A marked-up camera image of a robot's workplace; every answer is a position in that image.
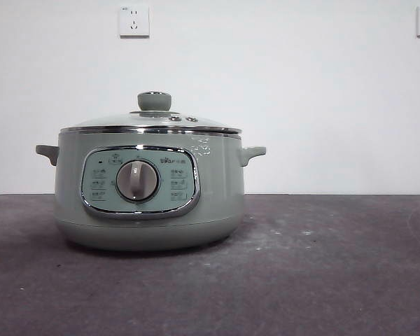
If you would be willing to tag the glass lid with green knob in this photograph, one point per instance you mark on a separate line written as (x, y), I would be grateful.
(154, 101)

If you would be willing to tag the green electric cooking pot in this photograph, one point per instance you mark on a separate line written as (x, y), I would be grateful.
(217, 189)

